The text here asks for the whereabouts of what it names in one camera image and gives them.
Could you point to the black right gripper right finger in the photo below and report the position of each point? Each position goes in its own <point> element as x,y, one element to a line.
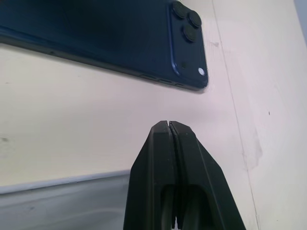
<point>201,172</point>

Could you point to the dark blue smartphone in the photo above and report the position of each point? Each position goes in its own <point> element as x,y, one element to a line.
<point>115,36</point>

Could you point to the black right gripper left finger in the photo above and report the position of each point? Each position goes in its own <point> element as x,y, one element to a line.
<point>148,172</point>

